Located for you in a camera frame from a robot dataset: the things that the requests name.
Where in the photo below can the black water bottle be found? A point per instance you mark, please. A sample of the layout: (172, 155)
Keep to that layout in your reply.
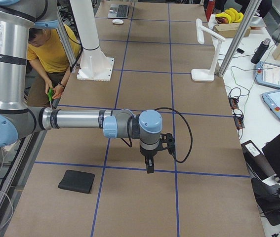
(264, 45)

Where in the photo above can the black mouse pad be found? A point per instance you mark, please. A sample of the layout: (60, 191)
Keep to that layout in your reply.
(77, 181)

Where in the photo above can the white computer mouse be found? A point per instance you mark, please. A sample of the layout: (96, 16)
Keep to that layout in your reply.
(117, 21)

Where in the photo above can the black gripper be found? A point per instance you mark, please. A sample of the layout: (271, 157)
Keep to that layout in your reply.
(147, 154)

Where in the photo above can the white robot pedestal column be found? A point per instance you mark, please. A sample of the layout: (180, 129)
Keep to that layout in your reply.
(94, 65)

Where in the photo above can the upper blue teach pendant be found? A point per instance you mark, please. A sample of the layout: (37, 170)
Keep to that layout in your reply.
(267, 74)

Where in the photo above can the green handled screwdriver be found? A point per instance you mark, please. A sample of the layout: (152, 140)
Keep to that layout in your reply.
(50, 96)

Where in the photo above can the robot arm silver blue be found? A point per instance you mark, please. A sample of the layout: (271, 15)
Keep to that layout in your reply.
(17, 120)

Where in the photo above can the red bottle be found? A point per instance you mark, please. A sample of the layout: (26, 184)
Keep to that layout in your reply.
(209, 9)

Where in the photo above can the white desk lamp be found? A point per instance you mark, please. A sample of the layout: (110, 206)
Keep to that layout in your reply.
(204, 74)

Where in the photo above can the orange black electronics board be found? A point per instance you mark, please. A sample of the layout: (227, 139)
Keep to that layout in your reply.
(236, 112)

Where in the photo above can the grey laptop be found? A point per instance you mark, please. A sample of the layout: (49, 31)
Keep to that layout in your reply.
(117, 11)

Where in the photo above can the small black square device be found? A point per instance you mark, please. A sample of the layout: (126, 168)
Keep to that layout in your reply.
(240, 51)

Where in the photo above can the person in yellow shirt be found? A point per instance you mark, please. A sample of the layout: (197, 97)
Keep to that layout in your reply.
(48, 58)

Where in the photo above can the yellow bananas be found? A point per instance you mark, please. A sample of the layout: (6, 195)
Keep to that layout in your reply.
(229, 16)

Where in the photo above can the aluminium frame post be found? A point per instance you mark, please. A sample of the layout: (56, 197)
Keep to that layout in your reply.
(249, 13)

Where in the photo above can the cardboard box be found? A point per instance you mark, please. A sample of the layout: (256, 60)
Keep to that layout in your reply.
(226, 30)

